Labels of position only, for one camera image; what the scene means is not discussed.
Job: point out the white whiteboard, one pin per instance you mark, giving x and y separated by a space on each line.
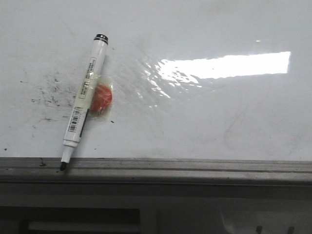
209 79

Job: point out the grey aluminium whiteboard frame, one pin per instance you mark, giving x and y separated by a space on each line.
157 171

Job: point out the grey table base panel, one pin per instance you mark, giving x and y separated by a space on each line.
38 208

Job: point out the white whiteboard marker pen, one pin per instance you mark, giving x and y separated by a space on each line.
83 99

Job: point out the red round magnet taped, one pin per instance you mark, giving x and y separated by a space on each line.
103 99

